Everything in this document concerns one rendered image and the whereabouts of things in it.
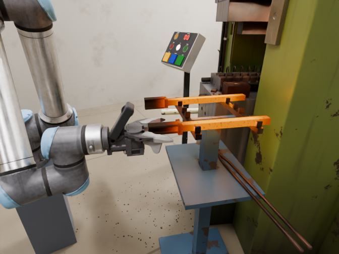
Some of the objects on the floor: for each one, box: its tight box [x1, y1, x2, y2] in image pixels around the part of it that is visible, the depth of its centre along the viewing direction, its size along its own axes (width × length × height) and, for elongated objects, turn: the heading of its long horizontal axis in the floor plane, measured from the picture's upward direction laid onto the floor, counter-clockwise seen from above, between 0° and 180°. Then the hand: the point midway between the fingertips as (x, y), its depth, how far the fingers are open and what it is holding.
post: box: [182, 72, 189, 144], centre depth 194 cm, size 4×4×108 cm
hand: (169, 127), depth 67 cm, fingers open, 14 cm apart
